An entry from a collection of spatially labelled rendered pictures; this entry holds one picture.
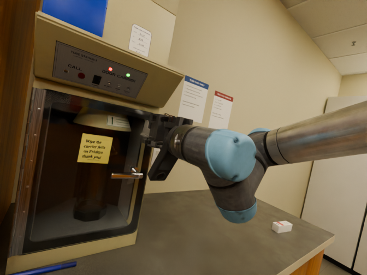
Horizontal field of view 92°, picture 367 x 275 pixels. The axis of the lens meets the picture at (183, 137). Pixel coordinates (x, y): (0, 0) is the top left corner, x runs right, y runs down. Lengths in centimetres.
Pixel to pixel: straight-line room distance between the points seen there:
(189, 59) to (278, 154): 96
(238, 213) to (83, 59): 44
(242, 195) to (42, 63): 47
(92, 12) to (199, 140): 33
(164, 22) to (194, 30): 66
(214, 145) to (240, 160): 4
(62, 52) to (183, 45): 87
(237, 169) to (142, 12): 52
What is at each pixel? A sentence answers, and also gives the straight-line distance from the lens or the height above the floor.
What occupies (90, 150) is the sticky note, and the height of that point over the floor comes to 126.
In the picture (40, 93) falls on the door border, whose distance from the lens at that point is 52.
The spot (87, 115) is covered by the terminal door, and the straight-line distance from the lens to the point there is 52.
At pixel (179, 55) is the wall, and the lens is 120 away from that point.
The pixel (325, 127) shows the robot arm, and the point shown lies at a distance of 35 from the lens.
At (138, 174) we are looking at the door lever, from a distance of 54.
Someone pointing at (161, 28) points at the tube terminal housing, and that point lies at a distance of 65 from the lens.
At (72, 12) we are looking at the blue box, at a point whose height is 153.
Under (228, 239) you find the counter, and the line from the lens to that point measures 87.
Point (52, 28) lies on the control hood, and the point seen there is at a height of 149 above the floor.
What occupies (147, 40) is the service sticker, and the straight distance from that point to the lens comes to 61.
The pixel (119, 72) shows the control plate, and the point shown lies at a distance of 48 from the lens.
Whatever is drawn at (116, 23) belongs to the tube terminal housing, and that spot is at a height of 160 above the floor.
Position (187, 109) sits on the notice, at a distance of 119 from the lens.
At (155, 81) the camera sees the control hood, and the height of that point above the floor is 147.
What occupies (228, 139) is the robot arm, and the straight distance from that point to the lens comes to 26.
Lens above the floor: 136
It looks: 3 degrees down
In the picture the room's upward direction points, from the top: 11 degrees clockwise
